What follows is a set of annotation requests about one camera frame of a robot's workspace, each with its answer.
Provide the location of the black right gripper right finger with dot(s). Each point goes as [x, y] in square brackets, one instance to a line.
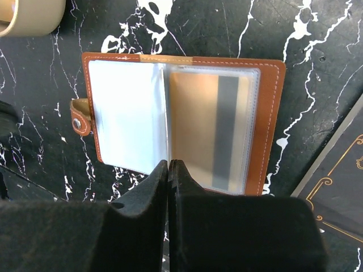
[220, 232]

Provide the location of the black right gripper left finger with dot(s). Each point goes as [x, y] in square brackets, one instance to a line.
[123, 235]

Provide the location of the brown leather card holder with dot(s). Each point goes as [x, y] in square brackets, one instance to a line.
[127, 108]

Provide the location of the gold credit card black stripe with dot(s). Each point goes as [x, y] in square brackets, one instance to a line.
[209, 127]

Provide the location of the beige oval card tray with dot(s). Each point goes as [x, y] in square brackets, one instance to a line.
[21, 18]

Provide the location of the dark book three days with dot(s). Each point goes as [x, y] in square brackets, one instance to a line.
[332, 187]

